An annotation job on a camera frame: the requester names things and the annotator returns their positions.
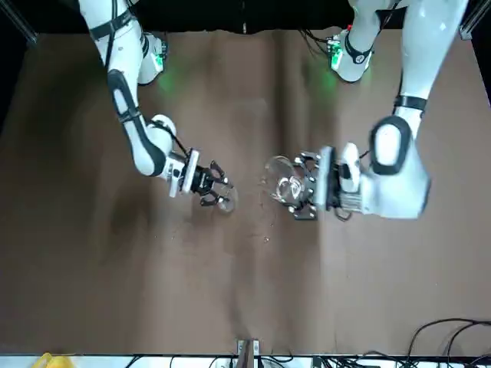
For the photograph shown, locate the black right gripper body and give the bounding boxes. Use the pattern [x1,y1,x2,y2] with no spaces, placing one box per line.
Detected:
[189,163,216,197]

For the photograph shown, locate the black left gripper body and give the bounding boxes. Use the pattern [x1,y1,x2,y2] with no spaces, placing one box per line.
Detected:
[305,160,344,211]

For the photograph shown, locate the clear glass conical flask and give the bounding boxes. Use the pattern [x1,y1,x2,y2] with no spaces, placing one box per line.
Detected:
[213,182,239,215]

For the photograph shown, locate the clear glass beaker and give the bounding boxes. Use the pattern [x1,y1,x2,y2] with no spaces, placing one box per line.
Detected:
[264,154,308,207]

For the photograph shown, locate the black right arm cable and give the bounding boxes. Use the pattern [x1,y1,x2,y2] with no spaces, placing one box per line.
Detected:
[90,0,193,160]

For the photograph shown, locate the black left base cables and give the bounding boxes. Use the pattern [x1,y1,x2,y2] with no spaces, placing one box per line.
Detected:
[301,28,334,54]

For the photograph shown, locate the aluminium frame post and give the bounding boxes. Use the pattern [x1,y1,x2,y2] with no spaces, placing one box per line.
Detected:
[0,0,39,45]
[235,338,261,368]
[457,0,491,41]

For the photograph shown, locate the black looped cable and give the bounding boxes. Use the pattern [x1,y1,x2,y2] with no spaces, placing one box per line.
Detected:
[406,317,491,363]

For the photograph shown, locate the yellow cable coil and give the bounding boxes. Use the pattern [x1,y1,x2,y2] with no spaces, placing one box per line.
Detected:
[35,351,76,368]

